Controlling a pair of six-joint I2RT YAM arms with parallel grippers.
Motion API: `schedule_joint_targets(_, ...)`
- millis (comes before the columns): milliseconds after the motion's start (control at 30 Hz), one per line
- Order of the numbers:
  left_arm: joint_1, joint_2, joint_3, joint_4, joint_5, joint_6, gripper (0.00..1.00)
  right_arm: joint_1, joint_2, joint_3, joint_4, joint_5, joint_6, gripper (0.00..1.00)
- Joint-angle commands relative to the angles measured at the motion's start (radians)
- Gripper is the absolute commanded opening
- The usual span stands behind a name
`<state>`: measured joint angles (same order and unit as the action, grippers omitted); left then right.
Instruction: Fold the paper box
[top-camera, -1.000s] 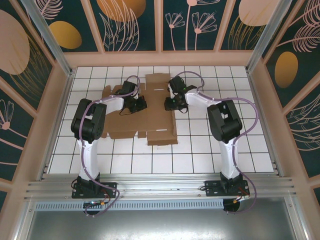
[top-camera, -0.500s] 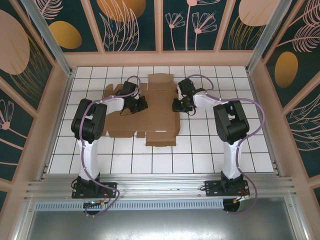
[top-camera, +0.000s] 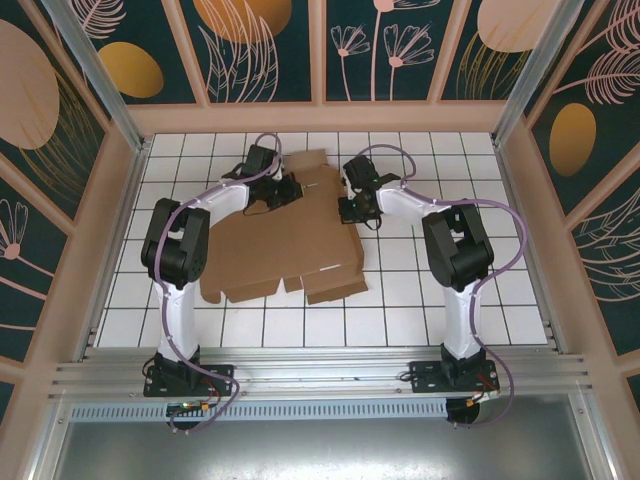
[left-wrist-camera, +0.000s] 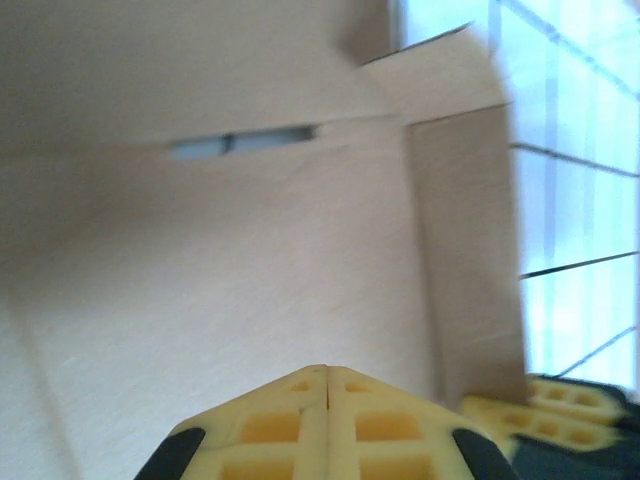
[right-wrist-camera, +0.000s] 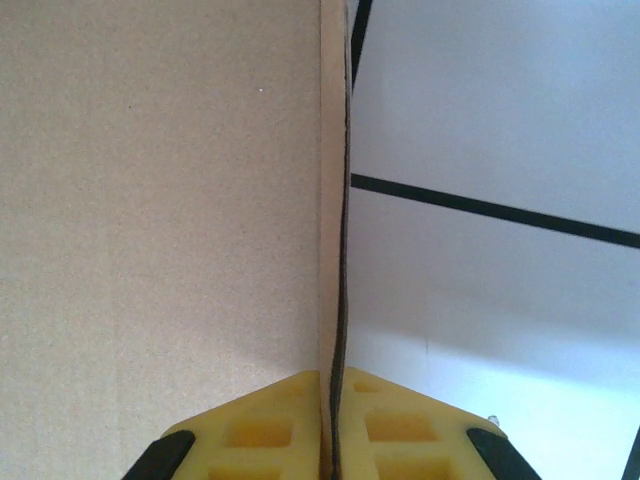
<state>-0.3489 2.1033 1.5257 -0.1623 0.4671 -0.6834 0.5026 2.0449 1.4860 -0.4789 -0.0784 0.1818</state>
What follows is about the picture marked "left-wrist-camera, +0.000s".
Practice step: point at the brown cardboard paper box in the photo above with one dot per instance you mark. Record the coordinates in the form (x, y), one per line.
(250, 250)

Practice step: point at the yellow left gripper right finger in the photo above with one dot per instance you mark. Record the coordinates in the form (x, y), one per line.
(380, 430)

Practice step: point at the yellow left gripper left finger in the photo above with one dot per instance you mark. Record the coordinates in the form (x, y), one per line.
(280, 430)

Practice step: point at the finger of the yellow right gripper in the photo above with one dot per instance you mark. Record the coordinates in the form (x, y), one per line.
(530, 425)
(575, 400)

